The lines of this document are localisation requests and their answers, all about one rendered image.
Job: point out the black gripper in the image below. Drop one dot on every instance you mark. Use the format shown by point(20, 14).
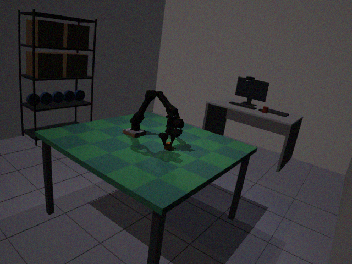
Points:
point(164, 136)

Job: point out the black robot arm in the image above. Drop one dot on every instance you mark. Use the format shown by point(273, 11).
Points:
point(173, 115)

